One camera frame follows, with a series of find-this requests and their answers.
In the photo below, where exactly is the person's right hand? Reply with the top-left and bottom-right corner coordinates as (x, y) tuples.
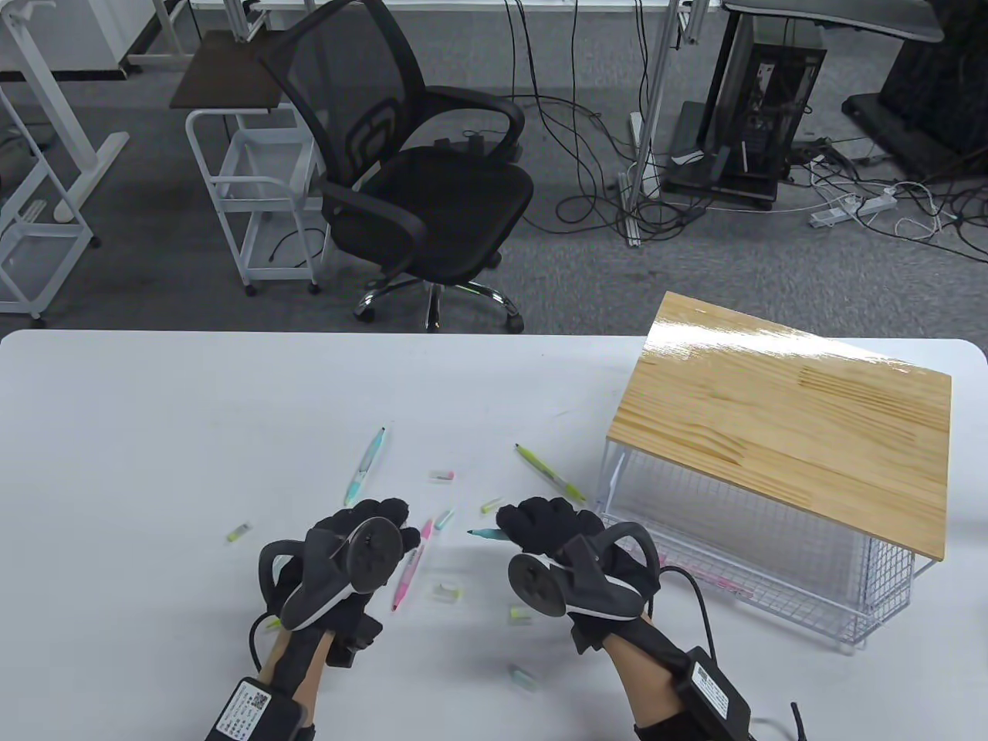
(495, 496), (661, 657)

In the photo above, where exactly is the person's left hand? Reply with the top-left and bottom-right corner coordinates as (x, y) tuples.
(266, 498), (422, 668)

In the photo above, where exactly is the pink double-ended highlighter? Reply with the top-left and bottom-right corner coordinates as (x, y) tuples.
(670, 562), (756, 601)
(391, 519), (435, 612)

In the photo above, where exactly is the white wire basket wooden top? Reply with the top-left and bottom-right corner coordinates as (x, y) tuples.
(585, 291), (954, 655)

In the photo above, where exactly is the person's left forearm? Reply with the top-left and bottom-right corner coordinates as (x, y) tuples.
(255, 629), (340, 741)

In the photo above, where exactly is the person's right forearm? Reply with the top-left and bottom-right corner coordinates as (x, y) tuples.
(602, 621), (753, 741)

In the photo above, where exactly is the grey black hand tracker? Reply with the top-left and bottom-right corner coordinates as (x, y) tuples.
(257, 516), (405, 631)
(506, 522), (662, 623)

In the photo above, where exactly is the black wrist-worn box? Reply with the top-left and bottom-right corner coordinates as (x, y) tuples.
(205, 678), (306, 741)
(678, 647), (753, 741)

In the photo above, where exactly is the black mesh office chair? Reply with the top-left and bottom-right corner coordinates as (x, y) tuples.
(257, 0), (536, 334)

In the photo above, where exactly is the white power strip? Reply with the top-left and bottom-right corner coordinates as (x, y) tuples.
(808, 193), (898, 229)

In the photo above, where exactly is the white standing desk leg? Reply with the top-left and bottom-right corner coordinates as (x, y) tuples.
(0, 0), (130, 225)

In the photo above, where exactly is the white cart with brown top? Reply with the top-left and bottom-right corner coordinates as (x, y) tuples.
(170, 31), (327, 298)

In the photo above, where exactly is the black computer tower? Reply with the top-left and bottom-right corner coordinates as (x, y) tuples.
(662, 14), (828, 212)

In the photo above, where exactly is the white cabinet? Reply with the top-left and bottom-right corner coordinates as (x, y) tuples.
(31, 0), (194, 80)

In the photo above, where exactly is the black stand base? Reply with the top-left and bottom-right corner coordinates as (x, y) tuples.
(841, 0), (988, 183)

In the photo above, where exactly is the grey desk top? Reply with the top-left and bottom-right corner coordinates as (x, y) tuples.
(722, 0), (946, 44)

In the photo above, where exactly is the black glove cable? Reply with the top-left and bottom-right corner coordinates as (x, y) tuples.
(247, 614), (283, 680)
(656, 566), (715, 657)

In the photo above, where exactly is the aluminium frame leg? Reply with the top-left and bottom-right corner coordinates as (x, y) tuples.
(620, 0), (693, 249)

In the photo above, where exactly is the tangle of black floor cables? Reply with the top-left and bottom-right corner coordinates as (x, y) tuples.
(506, 0), (988, 259)

